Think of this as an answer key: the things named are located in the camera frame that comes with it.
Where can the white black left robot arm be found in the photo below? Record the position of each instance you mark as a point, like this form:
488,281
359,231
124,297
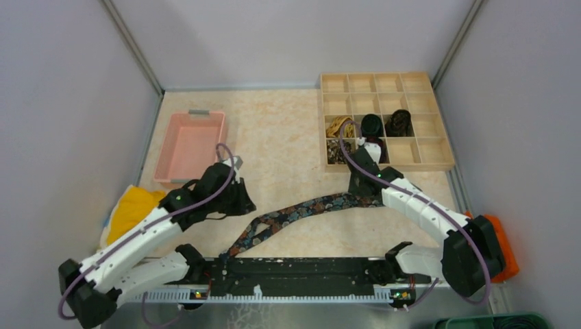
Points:
94,288

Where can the yellow cloth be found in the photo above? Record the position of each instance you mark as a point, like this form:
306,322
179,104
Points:
137,204

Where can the red navy rolled tie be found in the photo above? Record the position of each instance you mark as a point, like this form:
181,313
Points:
384,153

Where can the navy floral tie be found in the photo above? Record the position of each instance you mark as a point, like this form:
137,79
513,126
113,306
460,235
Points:
265,226

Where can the black brown floral rolled tie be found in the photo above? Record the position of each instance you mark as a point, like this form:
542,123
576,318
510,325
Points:
334,153

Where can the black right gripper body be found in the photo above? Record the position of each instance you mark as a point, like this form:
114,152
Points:
353,186

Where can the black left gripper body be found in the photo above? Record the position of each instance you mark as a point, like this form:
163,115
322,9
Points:
233,203

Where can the green bin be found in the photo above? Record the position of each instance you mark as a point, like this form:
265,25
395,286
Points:
507,321

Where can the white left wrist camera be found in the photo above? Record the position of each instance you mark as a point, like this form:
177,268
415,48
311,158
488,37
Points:
235,162

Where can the pink plastic basket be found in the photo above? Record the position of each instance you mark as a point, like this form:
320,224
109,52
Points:
189,146

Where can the dark green rolled tie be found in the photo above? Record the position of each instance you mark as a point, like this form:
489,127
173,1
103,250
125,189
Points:
371,126

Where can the wooden compartment organizer box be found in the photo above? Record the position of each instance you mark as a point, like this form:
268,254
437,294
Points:
381,93

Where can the yellow patterned rolled tie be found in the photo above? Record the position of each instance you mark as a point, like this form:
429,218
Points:
334,128

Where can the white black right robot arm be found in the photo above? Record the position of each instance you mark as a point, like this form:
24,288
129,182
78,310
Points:
469,253

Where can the dark brown rolled tie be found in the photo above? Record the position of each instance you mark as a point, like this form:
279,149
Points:
399,124

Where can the orange cloth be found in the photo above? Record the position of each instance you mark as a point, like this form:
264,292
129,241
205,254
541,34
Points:
511,268

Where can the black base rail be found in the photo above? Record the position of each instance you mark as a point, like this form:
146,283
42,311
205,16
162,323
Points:
299,277

